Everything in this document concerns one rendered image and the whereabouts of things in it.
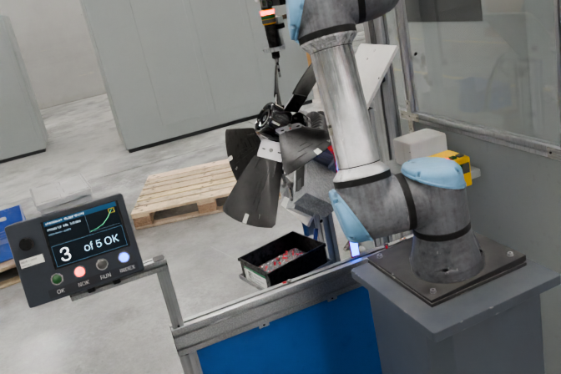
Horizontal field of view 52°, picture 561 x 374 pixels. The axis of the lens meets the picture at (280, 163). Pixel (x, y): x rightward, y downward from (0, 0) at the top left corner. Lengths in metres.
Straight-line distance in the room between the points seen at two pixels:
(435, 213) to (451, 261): 0.11
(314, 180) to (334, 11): 0.84
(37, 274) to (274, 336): 0.66
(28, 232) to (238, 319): 0.58
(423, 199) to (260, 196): 0.86
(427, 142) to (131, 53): 5.36
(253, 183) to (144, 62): 5.41
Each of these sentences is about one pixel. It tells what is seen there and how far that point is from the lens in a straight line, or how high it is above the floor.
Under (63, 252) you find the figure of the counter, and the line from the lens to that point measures 1.38.
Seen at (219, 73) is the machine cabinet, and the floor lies 0.71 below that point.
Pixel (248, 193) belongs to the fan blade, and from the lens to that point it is 1.91.
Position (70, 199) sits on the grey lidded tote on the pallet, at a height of 0.44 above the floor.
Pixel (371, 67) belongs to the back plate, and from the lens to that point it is 2.08.
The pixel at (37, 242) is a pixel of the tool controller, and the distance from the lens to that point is 1.38.
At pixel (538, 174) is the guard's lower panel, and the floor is 0.89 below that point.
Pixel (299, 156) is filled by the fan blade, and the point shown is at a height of 1.15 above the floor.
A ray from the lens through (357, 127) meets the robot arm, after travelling 1.11.
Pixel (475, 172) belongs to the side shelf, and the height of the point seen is 0.85.
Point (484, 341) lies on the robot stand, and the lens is 1.20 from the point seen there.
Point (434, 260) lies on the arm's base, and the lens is 1.19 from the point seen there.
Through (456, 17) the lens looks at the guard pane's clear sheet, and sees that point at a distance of 2.20.
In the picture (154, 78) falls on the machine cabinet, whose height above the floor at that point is 0.82.
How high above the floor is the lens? 1.64
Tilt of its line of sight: 17 degrees down
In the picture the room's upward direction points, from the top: 12 degrees counter-clockwise
